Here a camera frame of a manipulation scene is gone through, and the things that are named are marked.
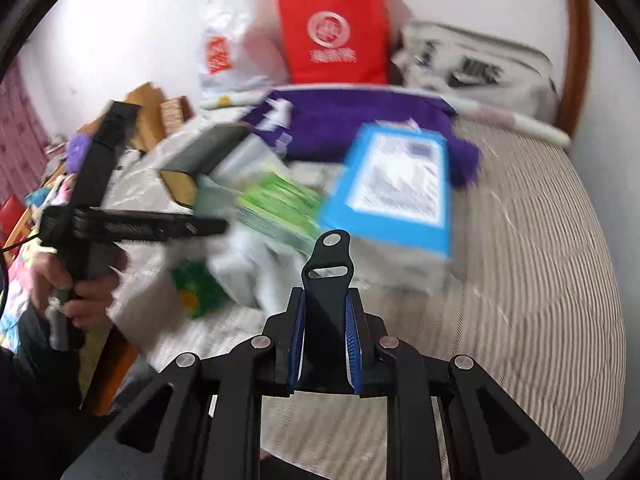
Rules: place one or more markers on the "brown cardboard box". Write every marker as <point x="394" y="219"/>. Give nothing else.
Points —
<point x="145" y="120"/>
<point x="177" y="112"/>

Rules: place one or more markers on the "purple towel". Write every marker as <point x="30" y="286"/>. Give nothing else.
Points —
<point x="325" y="120"/>

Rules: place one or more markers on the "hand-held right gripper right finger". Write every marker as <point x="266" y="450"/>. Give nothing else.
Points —
<point x="354" y="340"/>

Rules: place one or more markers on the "person's left forearm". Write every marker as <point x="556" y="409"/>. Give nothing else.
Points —
<point x="35" y="400"/>

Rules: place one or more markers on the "wooden headboard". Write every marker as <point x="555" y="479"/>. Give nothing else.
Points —
<point x="575" y="60"/>

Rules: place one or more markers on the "green snack packet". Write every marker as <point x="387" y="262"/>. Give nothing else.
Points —
<point x="195" y="285"/>

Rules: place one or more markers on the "person's left hand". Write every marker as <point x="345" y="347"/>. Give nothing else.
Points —
<point x="92" y="295"/>

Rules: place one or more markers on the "dark green box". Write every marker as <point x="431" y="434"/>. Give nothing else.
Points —
<point x="200" y="150"/>

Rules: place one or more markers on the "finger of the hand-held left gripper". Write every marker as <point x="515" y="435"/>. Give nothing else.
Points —
<point x="170" y="226"/>

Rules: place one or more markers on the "blue box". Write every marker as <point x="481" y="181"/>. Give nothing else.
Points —
<point x="395" y="175"/>

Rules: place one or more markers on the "purple plush toy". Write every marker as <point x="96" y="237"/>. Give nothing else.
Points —
<point x="79" y="152"/>

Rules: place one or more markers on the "black slotted bracket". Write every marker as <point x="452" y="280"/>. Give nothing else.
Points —
<point x="327" y="270"/>

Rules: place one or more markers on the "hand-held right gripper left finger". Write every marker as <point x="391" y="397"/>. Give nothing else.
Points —
<point x="296" y="340"/>

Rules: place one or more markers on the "pink curtain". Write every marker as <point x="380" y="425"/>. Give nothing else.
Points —
<point x="20" y="135"/>

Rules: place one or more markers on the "white lace cloth roll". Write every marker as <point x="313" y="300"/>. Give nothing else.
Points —
<point x="525" y="125"/>

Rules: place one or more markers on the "crumpled white plastic bag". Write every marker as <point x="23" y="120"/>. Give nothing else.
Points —
<point x="250" y="270"/>

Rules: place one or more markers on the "red paper bag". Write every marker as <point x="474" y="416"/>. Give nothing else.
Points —
<point x="330" y="35"/>

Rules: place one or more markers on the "green tissue packet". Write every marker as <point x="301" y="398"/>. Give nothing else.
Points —
<point x="280" y="200"/>

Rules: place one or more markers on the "beige sports bag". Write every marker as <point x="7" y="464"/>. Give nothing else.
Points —
<point x="500" y="95"/>

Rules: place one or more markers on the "colourful printed cloth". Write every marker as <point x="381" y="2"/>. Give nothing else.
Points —
<point x="20" y="280"/>

